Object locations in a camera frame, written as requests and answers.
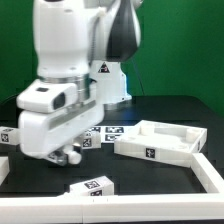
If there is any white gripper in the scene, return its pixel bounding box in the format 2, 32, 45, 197
18, 100, 104, 166

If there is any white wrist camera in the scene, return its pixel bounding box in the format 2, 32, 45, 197
17, 80, 78, 114

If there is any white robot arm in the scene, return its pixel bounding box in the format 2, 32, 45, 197
17, 0, 144, 165

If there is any white square table top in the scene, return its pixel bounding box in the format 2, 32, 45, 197
114, 120, 207, 167

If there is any white U-shaped obstacle fence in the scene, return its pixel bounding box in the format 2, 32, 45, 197
0, 153, 224, 224

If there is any white fiducial marker sheet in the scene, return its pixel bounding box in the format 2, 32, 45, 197
86, 126, 131, 143

